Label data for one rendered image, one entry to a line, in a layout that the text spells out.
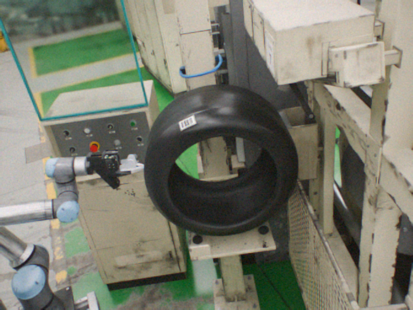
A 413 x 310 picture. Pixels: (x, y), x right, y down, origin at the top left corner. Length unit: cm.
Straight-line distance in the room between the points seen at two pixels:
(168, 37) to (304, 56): 411
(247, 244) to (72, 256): 177
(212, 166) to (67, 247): 174
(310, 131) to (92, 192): 123
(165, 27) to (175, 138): 378
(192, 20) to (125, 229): 135
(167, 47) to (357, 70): 424
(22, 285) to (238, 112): 104
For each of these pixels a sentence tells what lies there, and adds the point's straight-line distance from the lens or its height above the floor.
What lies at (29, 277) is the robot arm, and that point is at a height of 94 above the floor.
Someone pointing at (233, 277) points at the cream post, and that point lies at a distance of 243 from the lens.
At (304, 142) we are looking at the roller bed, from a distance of 184.
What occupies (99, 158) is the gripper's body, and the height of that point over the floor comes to 132.
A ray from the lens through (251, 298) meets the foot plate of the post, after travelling 261.
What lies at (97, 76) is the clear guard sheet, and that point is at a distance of 202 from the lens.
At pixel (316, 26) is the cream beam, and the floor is 178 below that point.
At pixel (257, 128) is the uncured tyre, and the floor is 140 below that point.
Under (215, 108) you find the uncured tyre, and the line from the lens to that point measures 136.
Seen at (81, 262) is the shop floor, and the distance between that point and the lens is 316.
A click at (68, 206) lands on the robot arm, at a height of 123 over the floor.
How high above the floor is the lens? 205
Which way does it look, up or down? 31 degrees down
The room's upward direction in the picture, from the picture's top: 9 degrees counter-clockwise
